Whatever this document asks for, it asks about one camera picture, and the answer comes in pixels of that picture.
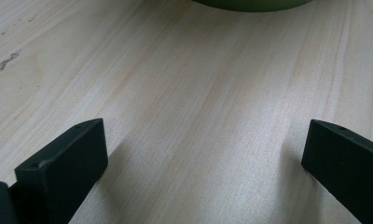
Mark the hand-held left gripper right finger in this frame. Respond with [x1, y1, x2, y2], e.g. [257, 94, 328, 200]
[300, 119, 373, 224]

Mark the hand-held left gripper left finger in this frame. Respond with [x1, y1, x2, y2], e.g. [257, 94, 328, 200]
[14, 118, 110, 224]

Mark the green plastic trash bin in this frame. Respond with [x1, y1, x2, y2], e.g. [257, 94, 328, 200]
[190, 0, 314, 14]

